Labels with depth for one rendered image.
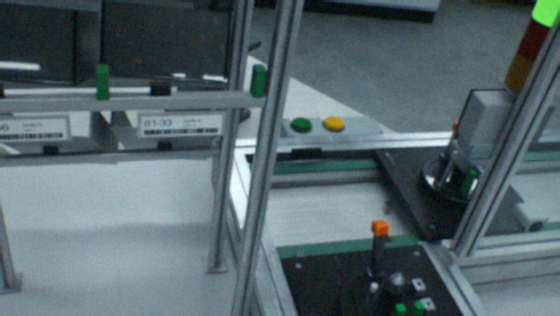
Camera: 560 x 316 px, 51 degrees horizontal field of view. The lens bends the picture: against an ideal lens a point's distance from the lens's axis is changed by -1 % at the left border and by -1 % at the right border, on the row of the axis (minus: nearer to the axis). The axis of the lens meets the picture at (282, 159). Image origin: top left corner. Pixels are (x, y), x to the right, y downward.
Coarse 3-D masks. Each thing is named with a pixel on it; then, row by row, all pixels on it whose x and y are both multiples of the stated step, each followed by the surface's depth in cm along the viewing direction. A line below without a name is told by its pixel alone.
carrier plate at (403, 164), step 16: (384, 160) 113; (400, 160) 113; (416, 160) 114; (384, 176) 111; (400, 176) 109; (416, 176) 110; (400, 192) 106; (416, 192) 106; (416, 208) 103; (432, 208) 103; (448, 208) 104; (416, 224) 100; (432, 224) 100; (448, 224) 100; (432, 240) 98
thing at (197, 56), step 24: (120, 24) 58; (144, 24) 59; (168, 24) 59; (192, 24) 59; (216, 24) 60; (120, 48) 59; (144, 48) 59; (168, 48) 60; (192, 48) 60; (216, 48) 60; (120, 72) 60; (144, 72) 60; (168, 72) 60; (192, 72) 61; (216, 72) 61
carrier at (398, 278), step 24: (288, 264) 88; (312, 264) 89; (336, 264) 89; (360, 264) 90; (384, 264) 91; (408, 264) 91; (432, 264) 92; (312, 288) 85; (336, 288) 85; (360, 288) 84; (384, 288) 80; (408, 288) 85; (432, 288) 88; (312, 312) 81; (336, 312) 82; (360, 312) 80; (384, 312) 81; (408, 312) 81; (432, 312) 81; (456, 312) 85
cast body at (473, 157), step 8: (456, 144) 105; (464, 144) 103; (488, 144) 101; (448, 152) 108; (464, 152) 103; (472, 152) 101; (480, 152) 102; (488, 152) 102; (456, 160) 105; (464, 160) 103; (472, 160) 102; (480, 160) 102; (488, 160) 103; (464, 168) 103; (472, 168) 103; (480, 168) 102; (480, 176) 102
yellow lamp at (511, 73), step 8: (520, 56) 78; (512, 64) 79; (520, 64) 78; (528, 64) 77; (512, 72) 79; (520, 72) 78; (528, 72) 78; (504, 80) 81; (512, 80) 80; (520, 80) 79; (512, 88) 80; (520, 88) 79
